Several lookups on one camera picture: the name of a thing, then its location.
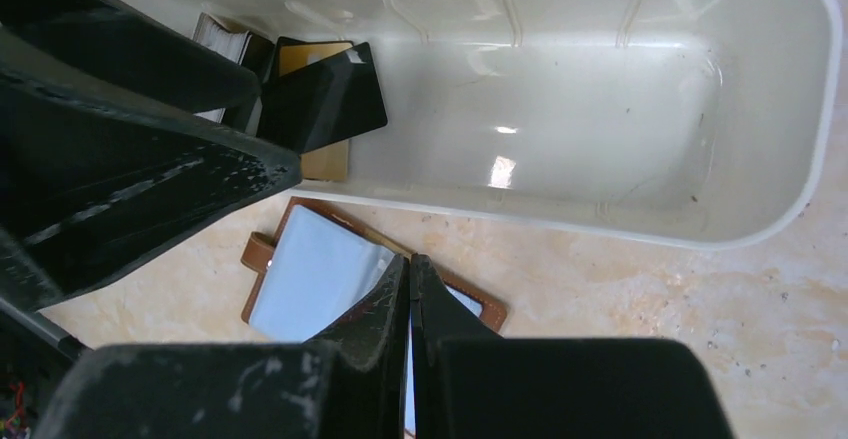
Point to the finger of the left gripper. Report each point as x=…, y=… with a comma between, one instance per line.
x=116, y=43
x=97, y=181

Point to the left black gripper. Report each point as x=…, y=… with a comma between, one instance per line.
x=36, y=354

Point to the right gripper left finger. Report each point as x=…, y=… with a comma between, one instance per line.
x=364, y=353

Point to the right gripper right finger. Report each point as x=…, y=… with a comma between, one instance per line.
x=435, y=314

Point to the brown leather card holder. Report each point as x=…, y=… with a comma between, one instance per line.
x=319, y=263

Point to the grey VIP card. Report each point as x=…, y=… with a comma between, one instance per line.
x=331, y=100

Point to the white oblong plastic tray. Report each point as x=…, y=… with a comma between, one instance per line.
x=693, y=123

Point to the stack of grey cards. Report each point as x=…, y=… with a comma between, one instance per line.
x=242, y=46

